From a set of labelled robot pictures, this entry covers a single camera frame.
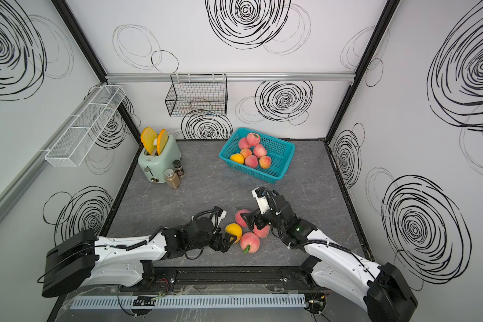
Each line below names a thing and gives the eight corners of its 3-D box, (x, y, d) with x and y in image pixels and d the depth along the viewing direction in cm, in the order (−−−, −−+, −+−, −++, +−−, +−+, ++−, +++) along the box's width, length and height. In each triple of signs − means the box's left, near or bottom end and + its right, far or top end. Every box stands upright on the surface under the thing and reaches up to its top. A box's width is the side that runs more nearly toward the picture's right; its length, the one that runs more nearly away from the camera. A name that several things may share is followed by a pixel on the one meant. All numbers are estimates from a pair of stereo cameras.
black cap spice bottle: (176, 178, 104) (171, 167, 97) (178, 171, 107) (173, 159, 100) (183, 178, 104) (179, 167, 97) (185, 171, 107) (181, 159, 100)
